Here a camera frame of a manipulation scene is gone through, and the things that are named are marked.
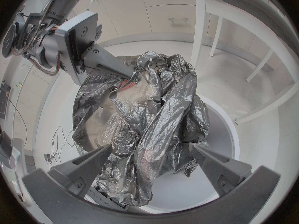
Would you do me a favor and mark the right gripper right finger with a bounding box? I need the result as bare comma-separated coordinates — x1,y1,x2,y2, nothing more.
192,144,253,197

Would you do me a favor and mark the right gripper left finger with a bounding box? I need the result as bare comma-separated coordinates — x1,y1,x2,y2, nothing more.
49,144,113,198

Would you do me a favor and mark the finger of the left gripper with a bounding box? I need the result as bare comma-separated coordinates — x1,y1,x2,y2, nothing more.
78,43,137,79

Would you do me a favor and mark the black plastic bag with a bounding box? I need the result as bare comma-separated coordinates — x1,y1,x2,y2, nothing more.
72,51,210,207

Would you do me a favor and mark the white trash bin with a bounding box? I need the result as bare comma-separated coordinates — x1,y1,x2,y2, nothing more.
72,93,240,215

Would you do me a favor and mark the beige cabinet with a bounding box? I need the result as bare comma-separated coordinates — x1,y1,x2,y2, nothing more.
70,0,225,48

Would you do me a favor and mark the black flat screen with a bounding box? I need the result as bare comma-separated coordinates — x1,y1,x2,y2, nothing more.
0,80,12,120

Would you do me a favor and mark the grey chair with white legs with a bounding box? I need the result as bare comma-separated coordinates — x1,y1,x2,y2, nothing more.
192,0,299,125

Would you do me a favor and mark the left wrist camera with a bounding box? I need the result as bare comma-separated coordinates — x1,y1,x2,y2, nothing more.
94,23,103,42

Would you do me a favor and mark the black cable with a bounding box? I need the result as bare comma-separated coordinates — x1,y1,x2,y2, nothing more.
7,95,28,139
50,125,76,170

